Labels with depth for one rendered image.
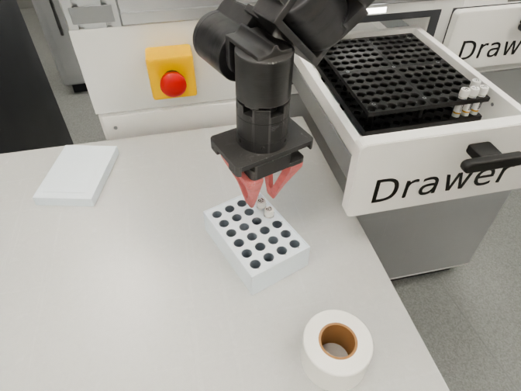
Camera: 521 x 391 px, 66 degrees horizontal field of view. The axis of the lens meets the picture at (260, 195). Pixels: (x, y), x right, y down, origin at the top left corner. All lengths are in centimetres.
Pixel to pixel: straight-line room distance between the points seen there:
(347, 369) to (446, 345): 102
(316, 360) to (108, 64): 54
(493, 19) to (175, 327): 74
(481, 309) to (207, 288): 117
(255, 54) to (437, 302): 123
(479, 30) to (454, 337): 93
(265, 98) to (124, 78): 37
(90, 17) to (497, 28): 70
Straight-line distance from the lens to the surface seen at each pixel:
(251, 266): 49
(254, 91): 39
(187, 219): 58
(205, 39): 45
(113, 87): 73
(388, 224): 116
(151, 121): 76
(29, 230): 65
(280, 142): 44
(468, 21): 86
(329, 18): 40
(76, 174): 68
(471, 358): 144
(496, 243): 177
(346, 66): 65
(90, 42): 70
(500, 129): 53
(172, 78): 64
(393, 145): 45
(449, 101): 61
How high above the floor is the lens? 118
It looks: 44 degrees down
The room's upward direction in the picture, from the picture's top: straight up
